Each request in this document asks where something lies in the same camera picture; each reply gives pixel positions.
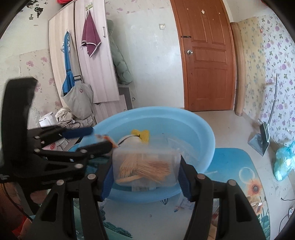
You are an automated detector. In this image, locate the orange white snack wrapper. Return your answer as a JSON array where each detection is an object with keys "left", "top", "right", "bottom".
[{"left": 95, "top": 134, "right": 119, "bottom": 148}]

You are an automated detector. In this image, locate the clear toothpick box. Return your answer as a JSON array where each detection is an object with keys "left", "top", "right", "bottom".
[{"left": 112, "top": 145, "right": 181, "bottom": 188}]

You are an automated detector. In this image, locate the white pink electric kettle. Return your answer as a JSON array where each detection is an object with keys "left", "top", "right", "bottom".
[{"left": 38, "top": 111, "right": 70, "bottom": 152}]

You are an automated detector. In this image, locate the grey tote bag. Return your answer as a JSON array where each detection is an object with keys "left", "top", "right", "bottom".
[{"left": 61, "top": 80, "right": 93, "bottom": 119}]

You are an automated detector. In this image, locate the blue hanging apron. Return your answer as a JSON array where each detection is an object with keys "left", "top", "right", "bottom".
[{"left": 61, "top": 31, "right": 75, "bottom": 96}]

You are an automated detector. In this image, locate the yellow white plush doll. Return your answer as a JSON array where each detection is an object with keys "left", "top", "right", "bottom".
[{"left": 117, "top": 129, "right": 150, "bottom": 147}]

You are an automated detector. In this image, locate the light blue plastic bag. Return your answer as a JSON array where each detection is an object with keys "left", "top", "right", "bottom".
[{"left": 273, "top": 141, "right": 294, "bottom": 181}]

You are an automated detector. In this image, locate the light wooden wardrobe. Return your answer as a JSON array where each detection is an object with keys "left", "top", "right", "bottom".
[{"left": 48, "top": 1, "right": 127, "bottom": 123}]

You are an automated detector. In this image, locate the light blue plastic basin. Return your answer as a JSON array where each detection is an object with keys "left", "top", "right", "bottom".
[{"left": 77, "top": 106, "right": 216, "bottom": 204}]

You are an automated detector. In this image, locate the green quilted bedding roll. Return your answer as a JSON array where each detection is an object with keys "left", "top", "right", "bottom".
[{"left": 107, "top": 19, "right": 133, "bottom": 85}]

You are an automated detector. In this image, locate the maroon hanging towel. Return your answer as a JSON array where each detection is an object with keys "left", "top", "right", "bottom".
[{"left": 81, "top": 10, "right": 102, "bottom": 57}]

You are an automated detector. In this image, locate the brown wooden door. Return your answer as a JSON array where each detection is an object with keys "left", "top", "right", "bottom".
[{"left": 171, "top": 1, "right": 236, "bottom": 112}]

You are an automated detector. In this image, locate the dustpan with long handle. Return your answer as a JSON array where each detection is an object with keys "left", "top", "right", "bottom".
[{"left": 248, "top": 74, "right": 278, "bottom": 157}]

